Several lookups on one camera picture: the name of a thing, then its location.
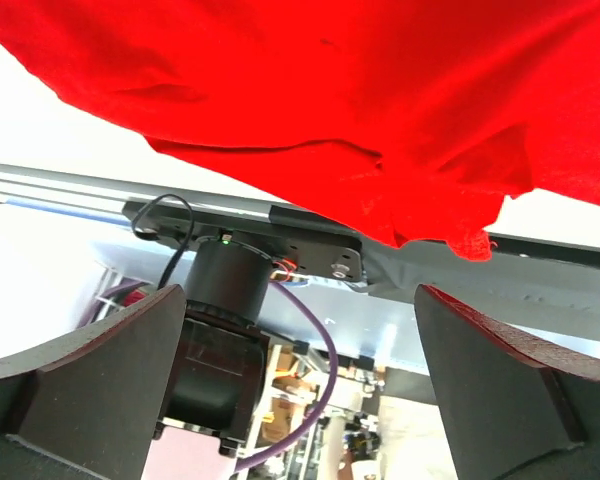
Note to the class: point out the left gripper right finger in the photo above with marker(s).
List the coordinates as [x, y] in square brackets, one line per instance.
[513, 405]

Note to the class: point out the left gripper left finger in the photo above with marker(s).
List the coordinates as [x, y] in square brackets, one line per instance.
[85, 405]

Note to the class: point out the red t-shirt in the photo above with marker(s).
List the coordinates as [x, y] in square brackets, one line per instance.
[403, 120]

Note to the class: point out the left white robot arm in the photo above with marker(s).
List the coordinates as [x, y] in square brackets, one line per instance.
[182, 370]

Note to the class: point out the aluminium front rail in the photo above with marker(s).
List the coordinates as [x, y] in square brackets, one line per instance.
[89, 196]

